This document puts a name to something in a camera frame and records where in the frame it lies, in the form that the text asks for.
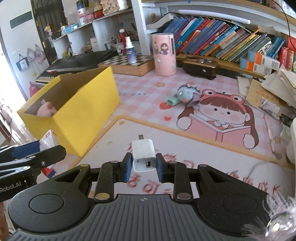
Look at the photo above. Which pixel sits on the white lotion bottle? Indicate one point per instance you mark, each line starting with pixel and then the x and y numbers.
pixel 81 16

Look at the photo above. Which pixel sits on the white spray bottle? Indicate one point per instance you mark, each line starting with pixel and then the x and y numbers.
pixel 130 53

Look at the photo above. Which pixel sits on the red round jar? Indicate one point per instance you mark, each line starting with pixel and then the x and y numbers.
pixel 98 11

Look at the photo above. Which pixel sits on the floral decorated figurine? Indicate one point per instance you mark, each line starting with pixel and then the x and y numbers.
pixel 113 6

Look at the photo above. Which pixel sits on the orange white medicine box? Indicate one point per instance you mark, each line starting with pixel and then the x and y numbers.
pixel 258 63

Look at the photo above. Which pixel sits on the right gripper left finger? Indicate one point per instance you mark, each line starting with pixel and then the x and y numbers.
pixel 111 173

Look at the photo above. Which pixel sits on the wooden chessboard box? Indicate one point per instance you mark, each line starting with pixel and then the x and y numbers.
pixel 120 65

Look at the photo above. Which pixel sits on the white bookshelf unit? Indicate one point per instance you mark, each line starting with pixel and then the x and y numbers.
pixel 221 30

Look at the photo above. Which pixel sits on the yellow cardboard box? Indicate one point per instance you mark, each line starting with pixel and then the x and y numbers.
pixel 84 102

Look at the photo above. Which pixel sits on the dark brown wooden box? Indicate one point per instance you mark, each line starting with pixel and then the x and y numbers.
pixel 200 67

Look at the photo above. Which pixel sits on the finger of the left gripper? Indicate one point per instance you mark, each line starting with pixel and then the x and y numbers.
pixel 46 157
pixel 11 153

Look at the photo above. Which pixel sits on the pink cartoon desk mat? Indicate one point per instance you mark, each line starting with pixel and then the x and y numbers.
pixel 221 130

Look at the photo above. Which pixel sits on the white device at edge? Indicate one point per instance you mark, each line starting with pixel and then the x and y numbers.
pixel 288 134

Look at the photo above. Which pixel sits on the black electronic keyboard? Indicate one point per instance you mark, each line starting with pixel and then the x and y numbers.
pixel 75 64

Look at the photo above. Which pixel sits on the white usb charger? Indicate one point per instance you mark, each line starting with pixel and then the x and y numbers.
pixel 143 155

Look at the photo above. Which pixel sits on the pink backpack on wall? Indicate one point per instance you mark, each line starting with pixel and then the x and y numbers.
pixel 34 88

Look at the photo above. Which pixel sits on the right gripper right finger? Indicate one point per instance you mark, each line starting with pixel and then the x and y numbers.
pixel 175 173

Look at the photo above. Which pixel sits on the pink plush pig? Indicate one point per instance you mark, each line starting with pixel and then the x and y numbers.
pixel 46 110

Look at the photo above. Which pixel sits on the red marker bottle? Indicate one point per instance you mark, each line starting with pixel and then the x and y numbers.
pixel 122 36

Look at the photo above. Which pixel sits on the white cubby shelf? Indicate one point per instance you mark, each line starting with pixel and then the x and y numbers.
pixel 102 29

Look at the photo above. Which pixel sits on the stack of loose papers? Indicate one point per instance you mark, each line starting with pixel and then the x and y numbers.
pixel 274 94

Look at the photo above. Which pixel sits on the pink cylindrical canister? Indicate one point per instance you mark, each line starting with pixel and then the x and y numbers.
pixel 164 53

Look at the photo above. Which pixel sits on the pen holder with brushes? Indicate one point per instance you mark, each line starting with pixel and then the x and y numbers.
pixel 120 48

